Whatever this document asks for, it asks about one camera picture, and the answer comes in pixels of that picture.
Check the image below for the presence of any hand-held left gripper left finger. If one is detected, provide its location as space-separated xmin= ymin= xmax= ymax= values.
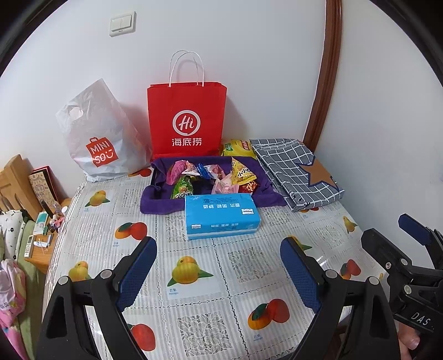
xmin=35 ymin=236 xmax=158 ymax=360

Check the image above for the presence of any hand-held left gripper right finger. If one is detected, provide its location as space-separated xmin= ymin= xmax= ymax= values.
xmin=280 ymin=236 xmax=397 ymax=360

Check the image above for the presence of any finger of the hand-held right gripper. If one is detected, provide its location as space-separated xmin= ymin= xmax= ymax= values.
xmin=398 ymin=214 xmax=443 ymax=264
xmin=360 ymin=228 xmax=412 ymax=277

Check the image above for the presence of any purple towel-lined tray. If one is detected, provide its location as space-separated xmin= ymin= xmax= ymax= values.
xmin=140 ymin=156 xmax=288 ymax=214

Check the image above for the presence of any green snack packet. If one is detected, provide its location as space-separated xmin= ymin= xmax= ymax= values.
xmin=172 ymin=175 xmax=194 ymax=199

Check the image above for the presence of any pink strawberry snack packet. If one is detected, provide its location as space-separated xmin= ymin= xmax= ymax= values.
xmin=212 ymin=175 xmax=239 ymax=196

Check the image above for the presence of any yellow triangular snack packet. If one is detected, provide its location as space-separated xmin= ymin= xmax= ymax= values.
xmin=230 ymin=157 xmax=257 ymax=185

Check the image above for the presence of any person's right hand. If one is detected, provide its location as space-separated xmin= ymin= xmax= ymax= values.
xmin=397 ymin=325 xmax=422 ymax=353

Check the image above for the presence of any blue tissue pack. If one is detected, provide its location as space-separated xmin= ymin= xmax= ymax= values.
xmin=184 ymin=193 xmax=262 ymax=241

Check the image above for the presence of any wooden bedside table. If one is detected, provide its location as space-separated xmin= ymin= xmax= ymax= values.
xmin=24 ymin=197 xmax=73 ymax=274

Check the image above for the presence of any grey checkered star cloth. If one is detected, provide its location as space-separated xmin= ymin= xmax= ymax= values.
xmin=250 ymin=138 xmax=345 ymax=212

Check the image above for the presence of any brown patterned book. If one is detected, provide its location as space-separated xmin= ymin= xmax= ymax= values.
xmin=28 ymin=166 xmax=61 ymax=215

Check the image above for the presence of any pink cloth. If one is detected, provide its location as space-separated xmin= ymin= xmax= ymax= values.
xmin=0 ymin=259 xmax=30 ymax=360

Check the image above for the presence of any white floral cloth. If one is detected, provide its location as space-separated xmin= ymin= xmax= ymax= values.
xmin=0 ymin=209 xmax=26 ymax=264

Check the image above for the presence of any yellow snack bag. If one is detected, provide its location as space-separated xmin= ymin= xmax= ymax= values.
xmin=221 ymin=139 xmax=257 ymax=159

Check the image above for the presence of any white plastic bag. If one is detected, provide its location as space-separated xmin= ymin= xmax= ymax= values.
xmin=56 ymin=78 xmax=153 ymax=183

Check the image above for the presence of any wooden headboard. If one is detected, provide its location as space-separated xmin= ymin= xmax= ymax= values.
xmin=0 ymin=155 xmax=42 ymax=222

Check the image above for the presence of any red paper bag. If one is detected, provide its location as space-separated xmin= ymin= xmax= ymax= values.
xmin=147 ymin=50 xmax=228 ymax=160

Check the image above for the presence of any wooden door frame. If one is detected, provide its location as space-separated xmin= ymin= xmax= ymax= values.
xmin=305 ymin=0 xmax=343 ymax=144

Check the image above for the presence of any white light switch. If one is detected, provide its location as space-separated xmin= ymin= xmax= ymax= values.
xmin=110 ymin=11 xmax=136 ymax=37

